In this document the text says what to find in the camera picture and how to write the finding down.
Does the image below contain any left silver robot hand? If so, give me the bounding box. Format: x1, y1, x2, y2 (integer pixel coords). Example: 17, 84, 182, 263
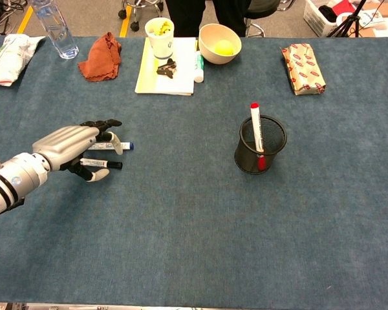
31, 118, 125, 183

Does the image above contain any black cap marker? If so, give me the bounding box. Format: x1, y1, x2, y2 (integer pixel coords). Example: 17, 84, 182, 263
80, 158, 124, 170

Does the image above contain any blue cap marker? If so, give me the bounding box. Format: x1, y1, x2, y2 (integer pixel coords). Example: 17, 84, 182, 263
87, 140, 136, 152

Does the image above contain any black mesh pen cup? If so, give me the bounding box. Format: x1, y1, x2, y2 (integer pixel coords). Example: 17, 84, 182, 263
234, 114, 288, 175

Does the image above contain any red cap marker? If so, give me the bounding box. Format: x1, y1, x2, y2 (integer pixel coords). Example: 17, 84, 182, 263
249, 102, 268, 171

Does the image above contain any rust brown cloth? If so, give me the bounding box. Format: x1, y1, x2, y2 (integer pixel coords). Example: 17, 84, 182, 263
78, 31, 123, 83

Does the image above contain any white printed snack bag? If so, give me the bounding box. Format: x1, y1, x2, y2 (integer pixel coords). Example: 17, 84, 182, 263
0, 34, 47, 88

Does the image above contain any clear plastic water bottle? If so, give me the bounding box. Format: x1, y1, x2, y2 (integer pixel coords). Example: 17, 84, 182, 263
30, 0, 80, 60

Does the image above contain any yellow and white booklet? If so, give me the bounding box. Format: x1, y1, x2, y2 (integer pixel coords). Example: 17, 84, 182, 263
135, 37, 199, 97

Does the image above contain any white paper cup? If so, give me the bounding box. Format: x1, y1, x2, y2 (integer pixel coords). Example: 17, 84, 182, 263
144, 17, 175, 60

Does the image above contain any yellow toy figure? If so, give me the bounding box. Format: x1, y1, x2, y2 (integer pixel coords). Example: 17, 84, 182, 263
151, 19, 174, 36

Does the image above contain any white green glue stick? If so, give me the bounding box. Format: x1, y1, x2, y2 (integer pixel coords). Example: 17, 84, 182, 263
192, 50, 205, 83

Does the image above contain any chrome wheeled stool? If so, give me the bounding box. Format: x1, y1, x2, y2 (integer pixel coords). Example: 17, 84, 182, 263
118, 0, 165, 32

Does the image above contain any blue felt table cover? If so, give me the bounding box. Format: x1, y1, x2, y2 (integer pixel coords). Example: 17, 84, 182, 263
0, 34, 388, 307

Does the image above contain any beige bowl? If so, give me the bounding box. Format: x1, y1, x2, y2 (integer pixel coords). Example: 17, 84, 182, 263
198, 23, 243, 65

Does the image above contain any person in black trousers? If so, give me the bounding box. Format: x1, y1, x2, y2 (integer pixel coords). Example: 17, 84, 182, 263
164, 0, 256, 38

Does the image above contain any yellow ball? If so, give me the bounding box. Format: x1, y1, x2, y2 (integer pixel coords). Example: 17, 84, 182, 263
213, 39, 235, 56

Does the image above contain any black seat stool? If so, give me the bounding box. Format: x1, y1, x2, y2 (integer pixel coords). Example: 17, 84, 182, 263
244, 0, 297, 38

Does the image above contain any red patterned wrapped packet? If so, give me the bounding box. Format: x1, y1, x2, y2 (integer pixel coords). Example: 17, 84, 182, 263
280, 43, 327, 96

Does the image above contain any white plastic basket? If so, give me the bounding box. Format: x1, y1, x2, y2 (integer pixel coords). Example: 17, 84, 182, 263
303, 0, 356, 37

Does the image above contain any black pouch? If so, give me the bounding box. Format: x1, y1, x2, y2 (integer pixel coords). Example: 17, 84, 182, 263
318, 5, 339, 23

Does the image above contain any black tripod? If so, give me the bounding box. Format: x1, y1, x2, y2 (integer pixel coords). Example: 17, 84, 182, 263
329, 0, 369, 38

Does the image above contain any red folder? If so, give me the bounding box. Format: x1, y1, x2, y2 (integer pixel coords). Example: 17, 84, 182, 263
329, 0, 356, 16

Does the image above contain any white blue printed paper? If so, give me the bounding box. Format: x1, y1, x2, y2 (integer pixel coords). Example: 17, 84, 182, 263
358, 8, 387, 30

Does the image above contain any black equipment with cables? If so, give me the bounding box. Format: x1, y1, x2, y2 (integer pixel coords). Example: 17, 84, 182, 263
0, 0, 28, 35

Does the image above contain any aluminium table edge rail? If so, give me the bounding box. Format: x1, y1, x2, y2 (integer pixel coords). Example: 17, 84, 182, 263
0, 302, 169, 310

